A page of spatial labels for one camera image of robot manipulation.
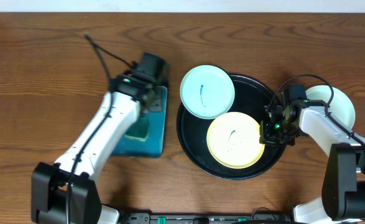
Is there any green yellow sponge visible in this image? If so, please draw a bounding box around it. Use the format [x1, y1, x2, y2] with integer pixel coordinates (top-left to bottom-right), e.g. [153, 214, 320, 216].
[125, 114, 149, 142]

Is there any yellow plate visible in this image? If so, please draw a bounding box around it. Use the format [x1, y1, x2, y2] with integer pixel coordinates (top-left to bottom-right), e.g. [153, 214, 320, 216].
[206, 112, 265, 169]

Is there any light green plate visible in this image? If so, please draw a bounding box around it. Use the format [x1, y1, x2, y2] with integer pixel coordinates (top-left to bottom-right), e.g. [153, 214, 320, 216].
[180, 65, 235, 119]
[306, 85, 356, 129]

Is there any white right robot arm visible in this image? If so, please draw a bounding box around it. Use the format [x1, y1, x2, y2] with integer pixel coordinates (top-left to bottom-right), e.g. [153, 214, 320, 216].
[260, 99, 365, 223]

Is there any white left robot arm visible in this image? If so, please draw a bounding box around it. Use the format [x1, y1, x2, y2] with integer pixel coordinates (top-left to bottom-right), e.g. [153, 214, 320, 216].
[31, 69, 164, 223]

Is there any round black tray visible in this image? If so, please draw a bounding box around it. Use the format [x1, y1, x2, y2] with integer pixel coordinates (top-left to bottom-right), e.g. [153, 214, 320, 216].
[177, 73, 286, 180]

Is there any black rectangular water tray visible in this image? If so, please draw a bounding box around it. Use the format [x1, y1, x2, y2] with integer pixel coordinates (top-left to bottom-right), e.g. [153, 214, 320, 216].
[111, 81, 169, 158]

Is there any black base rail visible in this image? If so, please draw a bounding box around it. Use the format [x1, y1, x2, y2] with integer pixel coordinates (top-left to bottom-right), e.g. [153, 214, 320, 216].
[116, 207, 294, 224]

